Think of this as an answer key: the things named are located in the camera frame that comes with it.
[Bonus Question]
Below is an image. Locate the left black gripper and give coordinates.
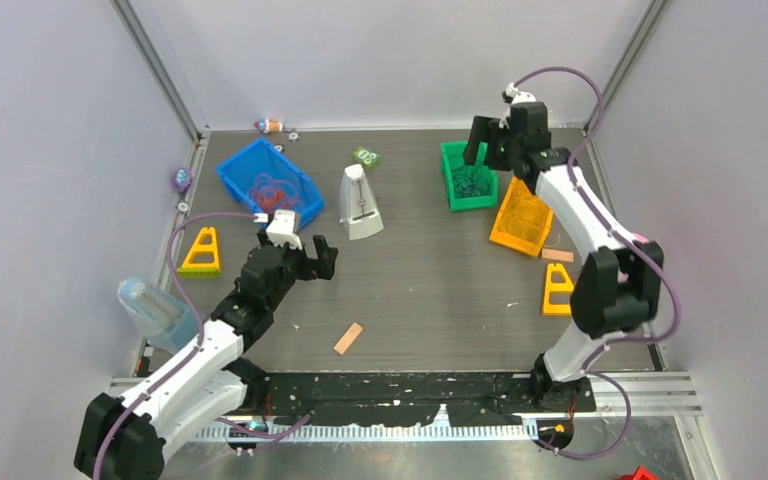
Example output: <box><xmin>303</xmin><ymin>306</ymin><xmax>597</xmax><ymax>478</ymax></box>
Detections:
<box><xmin>258</xmin><ymin>229</ymin><xmax>335</xmax><ymax>310</ymax></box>

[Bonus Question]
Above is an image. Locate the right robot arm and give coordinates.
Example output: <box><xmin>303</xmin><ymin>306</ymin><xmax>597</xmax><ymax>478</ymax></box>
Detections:
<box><xmin>462</xmin><ymin>101</ymin><xmax>664</xmax><ymax>411</ymax></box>

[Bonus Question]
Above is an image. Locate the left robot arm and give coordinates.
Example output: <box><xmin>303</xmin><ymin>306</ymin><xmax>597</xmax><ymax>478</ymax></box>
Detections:
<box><xmin>73</xmin><ymin>229</ymin><xmax>339</xmax><ymax>479</ymax></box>

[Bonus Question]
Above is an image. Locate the green plastic bin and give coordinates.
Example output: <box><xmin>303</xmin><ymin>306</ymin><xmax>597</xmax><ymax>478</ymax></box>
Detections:
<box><xmin>440</xmin><ymin>141</ymin><xmax>499</xmax><ymax>212</ymax></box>

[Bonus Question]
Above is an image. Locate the white metronome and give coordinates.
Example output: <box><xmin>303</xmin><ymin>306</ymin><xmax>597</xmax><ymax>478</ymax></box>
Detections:
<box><xmin>338</xmin><ymin>164</ymin><xmax>384</xmax><ymax>241</ymax></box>

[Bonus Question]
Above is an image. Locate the tan wooden stick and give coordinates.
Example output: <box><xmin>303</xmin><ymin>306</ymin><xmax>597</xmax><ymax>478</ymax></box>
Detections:
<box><xmin>333</xmin><ymin>323</ymin><xmax>363</xmax><ymax>355</ymax></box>

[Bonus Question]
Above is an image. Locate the orange plastic bin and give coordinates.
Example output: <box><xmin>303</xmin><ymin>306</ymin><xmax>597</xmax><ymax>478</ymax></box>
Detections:
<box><xmin>489</xmin><ymin>177</ymin><xmax>554</xmax><ymax>257</ymax></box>

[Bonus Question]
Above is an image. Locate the blue plastic bin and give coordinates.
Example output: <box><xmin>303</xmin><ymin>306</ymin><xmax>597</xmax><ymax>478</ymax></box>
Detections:
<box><xmin>215</xmin><ymin>138</ymin><xmax>325</xmax><ymax>227</ymax></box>

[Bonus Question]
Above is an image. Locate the green number tile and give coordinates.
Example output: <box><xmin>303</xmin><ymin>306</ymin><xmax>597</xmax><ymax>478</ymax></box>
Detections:
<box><xmin>352</xmin><ymin>147</ymin><xmax>381</xmax><ymax>169</ymax></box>

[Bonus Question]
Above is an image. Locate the left yellow triangle block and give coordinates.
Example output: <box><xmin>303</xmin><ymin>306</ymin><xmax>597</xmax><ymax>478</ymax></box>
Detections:
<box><xmin>176</xmin><ymin>226</ymin><xmax>222</xmax><ymax>277</ymax></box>

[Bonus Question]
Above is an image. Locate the yellow triangle block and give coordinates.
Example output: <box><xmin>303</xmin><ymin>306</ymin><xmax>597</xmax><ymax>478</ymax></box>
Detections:
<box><xmin>541</xmin><ymin>263</ymin><xmax>574</xmax><ymax>317</ymax></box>
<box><xmin>176</xmin><ymin>226</ymin><xmax>222</xmax><ymax>277</ymax></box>

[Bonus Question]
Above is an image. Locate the tan block by bin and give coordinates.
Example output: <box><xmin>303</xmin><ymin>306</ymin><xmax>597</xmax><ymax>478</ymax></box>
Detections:
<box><xmin>540</xmin><ymin>248</ymin><xmax>575</xmax><ymax>263</ymax></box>

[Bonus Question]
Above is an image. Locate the small figurine toy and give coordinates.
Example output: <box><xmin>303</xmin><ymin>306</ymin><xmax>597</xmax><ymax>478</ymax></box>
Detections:
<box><xmin>253</xmin><ymin>118</ymin><xmax>285</xmax><ymax>135</ymax></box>

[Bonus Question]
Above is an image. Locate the blue transparent metronome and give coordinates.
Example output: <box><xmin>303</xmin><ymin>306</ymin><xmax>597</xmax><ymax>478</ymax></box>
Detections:
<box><xmin>117</xmin><ymin>277</ymin><xmax>199</xmax><ymax>354</ymax></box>

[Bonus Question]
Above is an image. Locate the purple small toy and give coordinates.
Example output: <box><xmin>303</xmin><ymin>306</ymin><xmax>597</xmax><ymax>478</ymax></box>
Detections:
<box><xmin>172</xmin><ymin>167</ymin><xmax>193</xmax><ymax>194</ymax></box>

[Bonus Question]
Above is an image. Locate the right yellow triangle block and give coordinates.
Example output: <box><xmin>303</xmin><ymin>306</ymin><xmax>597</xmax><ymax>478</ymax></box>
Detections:
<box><xmin>541</xmin><ymin>263</ymin><xmax>574</xmax><ymax>317</ymax></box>

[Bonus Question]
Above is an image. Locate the red object at corner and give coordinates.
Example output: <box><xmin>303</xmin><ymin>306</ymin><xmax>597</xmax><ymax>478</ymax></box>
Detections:
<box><xmin>615</xmin><ymin>466</ymin><xmax>658</xmax><ymax>480</ymax></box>

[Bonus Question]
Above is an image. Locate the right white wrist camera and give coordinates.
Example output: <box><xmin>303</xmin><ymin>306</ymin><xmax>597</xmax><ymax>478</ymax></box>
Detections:
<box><xmin>500</xmin><ymin>82</ymin><xmax>537</xmax><ymax>128</ymax></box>

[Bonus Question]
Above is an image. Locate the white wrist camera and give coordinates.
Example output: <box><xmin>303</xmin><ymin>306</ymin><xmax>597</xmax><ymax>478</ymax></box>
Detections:
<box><xmin>500</xmin><ymin>82</ymin><xmax>537</xmax><ymax>128</ymax></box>
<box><xmin>266</xmin><ymin>209</ymin><xmax>303</xmax><ymax>250</ymax></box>

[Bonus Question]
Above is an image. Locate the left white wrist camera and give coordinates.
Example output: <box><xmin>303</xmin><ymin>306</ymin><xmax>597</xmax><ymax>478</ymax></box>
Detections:
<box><xmin>266</xmin><ymin>209</ymin><xmax>303</xmax><ymax>250</ymax></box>

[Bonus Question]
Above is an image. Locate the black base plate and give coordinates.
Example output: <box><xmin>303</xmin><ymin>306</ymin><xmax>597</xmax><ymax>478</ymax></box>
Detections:
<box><xmin>234</xmin><ymin>372</ymin><xmax>596</xmax><ymax>427</ymax></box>

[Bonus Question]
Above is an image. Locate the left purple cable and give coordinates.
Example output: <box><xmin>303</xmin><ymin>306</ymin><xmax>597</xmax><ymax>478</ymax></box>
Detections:
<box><xmin>92</xmin><ymin>211</ymin><xmax>312</xmax><ymax>480</ymax></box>

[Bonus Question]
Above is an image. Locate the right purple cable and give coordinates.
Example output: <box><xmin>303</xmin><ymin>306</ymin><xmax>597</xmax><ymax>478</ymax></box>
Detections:
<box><xmin>513</xmin><ymin>66</ymin><xmax>682</xmax><ymax>461</ymax></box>

